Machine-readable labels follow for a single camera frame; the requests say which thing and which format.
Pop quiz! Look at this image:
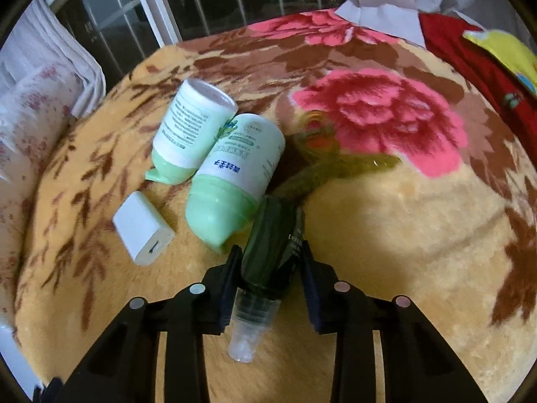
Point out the yellow floral plush blanket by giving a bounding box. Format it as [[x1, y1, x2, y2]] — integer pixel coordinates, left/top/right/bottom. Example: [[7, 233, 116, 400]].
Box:
[[12, 8, 537, 403]]

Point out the white charger adapter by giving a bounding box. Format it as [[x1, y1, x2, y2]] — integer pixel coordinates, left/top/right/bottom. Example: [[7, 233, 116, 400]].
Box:
[[112, 191, 176, 266]]

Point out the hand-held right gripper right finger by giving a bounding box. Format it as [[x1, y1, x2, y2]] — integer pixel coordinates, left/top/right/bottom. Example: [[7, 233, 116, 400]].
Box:
[[300, 239, 491, 403]]

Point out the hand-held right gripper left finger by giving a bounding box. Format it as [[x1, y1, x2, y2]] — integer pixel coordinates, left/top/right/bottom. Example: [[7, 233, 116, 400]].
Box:
[[54, 245, 244, 403]]

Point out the dark green spray bottle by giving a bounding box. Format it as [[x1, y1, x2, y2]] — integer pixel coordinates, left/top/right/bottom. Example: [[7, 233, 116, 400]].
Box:
[[227, 195, 306, 364]]

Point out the green bottle with white label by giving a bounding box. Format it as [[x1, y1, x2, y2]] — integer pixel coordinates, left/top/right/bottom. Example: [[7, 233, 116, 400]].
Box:
[[145, 79, 238, 185]]

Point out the yellow printed pillow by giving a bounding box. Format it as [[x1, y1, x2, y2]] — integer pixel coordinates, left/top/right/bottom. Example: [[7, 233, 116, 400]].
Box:
[[463, 29, 537, 97]]

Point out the white framed window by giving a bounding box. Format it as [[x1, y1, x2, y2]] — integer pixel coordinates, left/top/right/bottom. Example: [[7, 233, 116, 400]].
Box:
[[42, 0, 357, 101]]

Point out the red blanket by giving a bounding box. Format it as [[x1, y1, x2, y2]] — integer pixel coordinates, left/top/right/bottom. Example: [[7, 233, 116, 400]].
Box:
[[420, 12, 537, 135]]

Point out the green bottle with blue print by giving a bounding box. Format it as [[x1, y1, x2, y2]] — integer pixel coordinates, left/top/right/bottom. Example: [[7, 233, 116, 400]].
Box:
[[185, 113, 287, 255]]

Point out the floral bolster pillow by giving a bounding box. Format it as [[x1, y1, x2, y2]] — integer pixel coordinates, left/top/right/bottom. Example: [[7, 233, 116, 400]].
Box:
[[0, 65, 85, 332]]

